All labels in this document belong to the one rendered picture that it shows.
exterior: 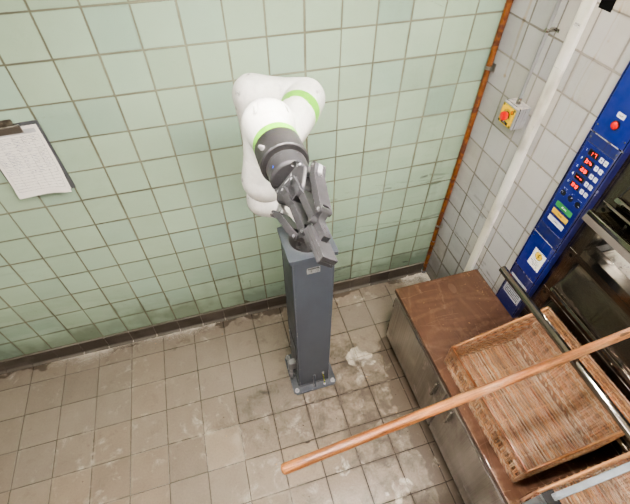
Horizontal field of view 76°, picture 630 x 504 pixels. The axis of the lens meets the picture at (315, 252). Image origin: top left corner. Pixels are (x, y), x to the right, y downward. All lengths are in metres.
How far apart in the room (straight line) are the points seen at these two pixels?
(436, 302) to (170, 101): 1.63
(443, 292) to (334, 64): 1.31
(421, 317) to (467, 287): 0.35
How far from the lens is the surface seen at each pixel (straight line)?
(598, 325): 2.01
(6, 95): 1.92
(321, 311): 1.93
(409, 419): 1.28
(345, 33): 1.86
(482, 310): 2.35
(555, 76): 1.95
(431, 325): 2.20
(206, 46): 1.76
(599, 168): 1.81
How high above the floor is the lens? 2.39
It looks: 48 degrees down
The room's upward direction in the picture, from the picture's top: straight up
